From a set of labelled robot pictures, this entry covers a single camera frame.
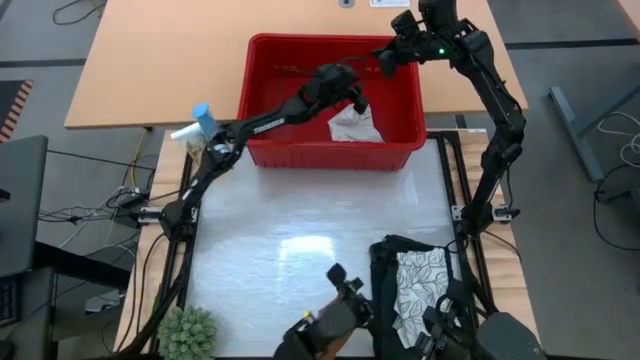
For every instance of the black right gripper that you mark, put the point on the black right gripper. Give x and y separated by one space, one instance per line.
417 47

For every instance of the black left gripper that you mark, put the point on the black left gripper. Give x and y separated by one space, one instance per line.
332 82

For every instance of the plain white garment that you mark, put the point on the plain white garment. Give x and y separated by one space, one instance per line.
355 127

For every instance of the red plastic laundry bin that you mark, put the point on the red plastic laundry bin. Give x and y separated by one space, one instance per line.
300 155

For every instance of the white leaf-print garment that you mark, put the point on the white leaf-print garment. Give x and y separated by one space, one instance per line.
420 290

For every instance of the dark blue denim jeans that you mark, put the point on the dark blue denim jeans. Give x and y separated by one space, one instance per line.
382 300

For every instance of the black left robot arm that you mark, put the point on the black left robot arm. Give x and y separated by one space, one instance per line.
225 145

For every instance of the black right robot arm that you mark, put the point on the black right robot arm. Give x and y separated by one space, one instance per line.
495 100

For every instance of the white power strip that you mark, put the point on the white power strip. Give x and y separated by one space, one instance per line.
390 3

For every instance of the white table mat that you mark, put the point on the white table mat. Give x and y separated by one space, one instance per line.
300 210

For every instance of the blue capped bottle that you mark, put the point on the blue capped bottle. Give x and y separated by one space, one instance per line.
205 120

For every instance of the grey metal desk leg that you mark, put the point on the grey metal desk leg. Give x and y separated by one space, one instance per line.
575 130

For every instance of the light wooden desk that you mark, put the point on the light wooden desk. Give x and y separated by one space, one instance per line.
150 60

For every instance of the green artificial plant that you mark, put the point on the green artificial plant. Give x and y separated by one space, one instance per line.
187 332

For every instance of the black side stand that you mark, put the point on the black side stand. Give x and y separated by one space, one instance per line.
75 265

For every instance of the dark grey monitor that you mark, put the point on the dark grey monitor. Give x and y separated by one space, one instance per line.
20 200

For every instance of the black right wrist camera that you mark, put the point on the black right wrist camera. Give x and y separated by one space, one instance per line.
405 22

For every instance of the black aluminium table frame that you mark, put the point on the black aluminium table frame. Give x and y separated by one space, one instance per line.
467 170

